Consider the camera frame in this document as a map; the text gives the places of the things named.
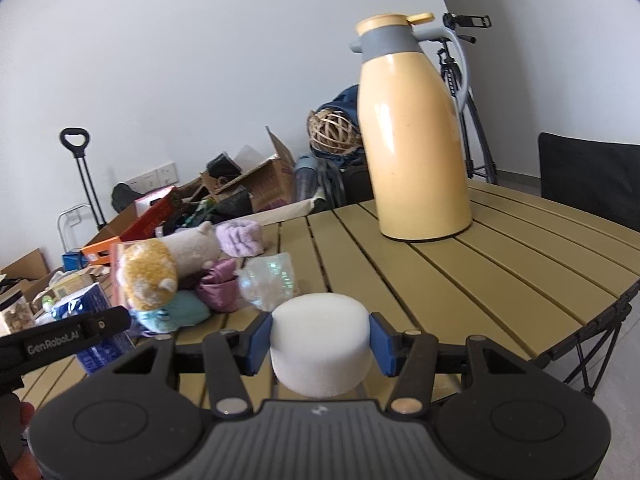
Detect white wall sockets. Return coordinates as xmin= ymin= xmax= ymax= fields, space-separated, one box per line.
xmin=126 ymin=162 xmax=179 ymax=194

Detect blue water bottle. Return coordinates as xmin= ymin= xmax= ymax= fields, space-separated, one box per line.
xmin=294 ymin=154 xmax=319 ymax=202

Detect yellow thermos jug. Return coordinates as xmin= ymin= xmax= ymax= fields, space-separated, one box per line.
xmin=350 ymin=13 xmax=472 ymax=240

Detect blue milk carton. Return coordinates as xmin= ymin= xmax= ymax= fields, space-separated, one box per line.
xmin=50 ymin=283 xmax=134 ymax=375

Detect dark blue bag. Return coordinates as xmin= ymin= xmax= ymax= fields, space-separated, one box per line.
xmin=307 ymin=84 xmax=373 ymax=209

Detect small tan product box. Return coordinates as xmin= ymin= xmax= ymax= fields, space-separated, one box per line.
xmin=46 ymin=269 xmax=96 ymax=300

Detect woven rattan ball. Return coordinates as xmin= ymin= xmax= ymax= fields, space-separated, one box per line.
xmin=307 ymin=108 xmax=362 ymax=156

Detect orange white hamster plush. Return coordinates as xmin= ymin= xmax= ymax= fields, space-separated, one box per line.
xmin=116 ymin=221 xmax=221 ymax=311

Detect large cardboard boxes left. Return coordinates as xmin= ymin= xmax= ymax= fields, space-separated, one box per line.
xmin=1 ymin=249 xmax=60 ymax=313

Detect white foam cylinder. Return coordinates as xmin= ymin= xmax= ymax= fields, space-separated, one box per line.
xmin=270 ymin=292 xmax=372 ymax=398

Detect white red box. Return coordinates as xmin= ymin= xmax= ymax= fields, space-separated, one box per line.
xmin=134 ymin=185 xmax=175 ymax=218

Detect clear jar with snacks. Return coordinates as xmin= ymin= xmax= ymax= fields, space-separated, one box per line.
xmin=0 ymin=290 xmax=35 ymax=337

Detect open cardboard box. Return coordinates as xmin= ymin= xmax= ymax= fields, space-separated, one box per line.
xmin=200 ymin=128 xmax=295 ymax=212

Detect black folding chair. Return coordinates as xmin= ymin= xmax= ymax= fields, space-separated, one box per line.
xmin=537 ymin=131 xmax=640 ymax=401

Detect tan folding table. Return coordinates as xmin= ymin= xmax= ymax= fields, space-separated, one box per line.
xmin=14 ymin=179 xmax=640 ymax=411

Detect light blue plush toy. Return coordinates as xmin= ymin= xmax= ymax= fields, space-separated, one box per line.
xmin=131 ymin=290 xmax=210 ymax=337

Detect black trolley handle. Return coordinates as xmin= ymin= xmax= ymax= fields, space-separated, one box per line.
xmin=58 ymin=127 xmax=106 ymax=230

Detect purple satin bow bonnet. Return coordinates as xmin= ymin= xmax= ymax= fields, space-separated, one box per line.
xmin=195 ymin=258 xmax=239 ymax=313

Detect orange shoe box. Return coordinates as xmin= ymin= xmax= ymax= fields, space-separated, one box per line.
xmin=79 ymin=186 xmax=179 ymax=266

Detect metal folding cart frame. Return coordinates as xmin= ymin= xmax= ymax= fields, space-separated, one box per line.
xmin=56 ymin=203 xmax=99 ymax=252

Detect lavender fluffy headband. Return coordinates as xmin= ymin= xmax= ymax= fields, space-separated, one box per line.
xmin=216 ymin=219 xmax=265 ymax=258

